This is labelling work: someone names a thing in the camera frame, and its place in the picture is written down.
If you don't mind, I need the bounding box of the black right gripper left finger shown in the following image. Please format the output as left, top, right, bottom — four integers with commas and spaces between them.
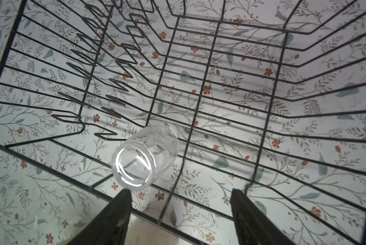
68, 189, 132, 245

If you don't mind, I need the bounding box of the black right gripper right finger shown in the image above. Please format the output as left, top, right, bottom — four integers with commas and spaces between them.
230, 189, 293, 245

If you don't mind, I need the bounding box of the clear glass cup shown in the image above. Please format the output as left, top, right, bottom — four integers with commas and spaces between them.
111, 124, 179, 192

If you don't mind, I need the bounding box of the black wire dish rack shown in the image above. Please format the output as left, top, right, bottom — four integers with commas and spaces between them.
0, 1, 366, 245

